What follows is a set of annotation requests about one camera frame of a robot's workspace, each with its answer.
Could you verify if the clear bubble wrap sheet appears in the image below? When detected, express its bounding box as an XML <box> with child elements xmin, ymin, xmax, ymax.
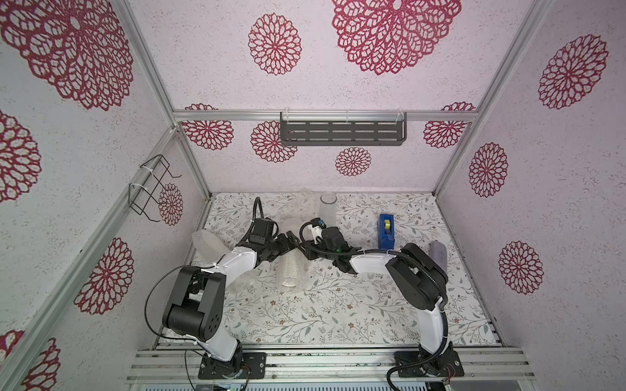
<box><xmin>273</xmin><ymin>189</ymin><xmax>320</xmax><ymax>239</ymax></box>

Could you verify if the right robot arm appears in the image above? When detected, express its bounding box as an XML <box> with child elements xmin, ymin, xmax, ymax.
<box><xmin>298</xmin><ymin>218</ymin><xmax>457</xmax><ymax>390</ymax></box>

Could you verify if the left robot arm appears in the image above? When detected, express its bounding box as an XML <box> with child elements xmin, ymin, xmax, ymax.
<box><xmin>161</xmin><ymin>197</ymin><xmax>299</xmax><ymax>378</ymax></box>

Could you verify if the blue tape dispenser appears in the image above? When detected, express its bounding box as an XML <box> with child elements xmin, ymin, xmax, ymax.
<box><xmin>378</xmin><ymin>213</ymin><xmax>395</xmax><ymax>250</ymax></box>

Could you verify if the grey slotted wall shelf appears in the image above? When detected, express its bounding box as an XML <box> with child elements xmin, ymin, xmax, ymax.
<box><xmin>279</xmin><ymin>112</ymin><xmax>408</xmax><ymax>147</ymax></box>

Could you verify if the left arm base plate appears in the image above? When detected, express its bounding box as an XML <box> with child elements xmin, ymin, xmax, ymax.
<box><xmin>197</xmin><ymin>353</ymin><xmax>267</xmax><ymax>381</ymax></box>

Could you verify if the black wire wall rack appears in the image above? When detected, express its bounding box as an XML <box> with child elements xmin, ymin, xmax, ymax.
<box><xmin>127</xmin><ymin>154</ymin><xmax>182</xmax><ymax>223</ymax></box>

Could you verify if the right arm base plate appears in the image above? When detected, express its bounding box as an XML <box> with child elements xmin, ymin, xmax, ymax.
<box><xmin>394</xmin><ymin>348</ymin><xmax>465</xmax><ymax>378</ymax></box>

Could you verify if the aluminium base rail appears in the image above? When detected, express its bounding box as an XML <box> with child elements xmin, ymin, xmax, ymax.
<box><xmin>123</xmin><ymin>344</ymin><xmax>536</xmax><ymax>389</ymax></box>

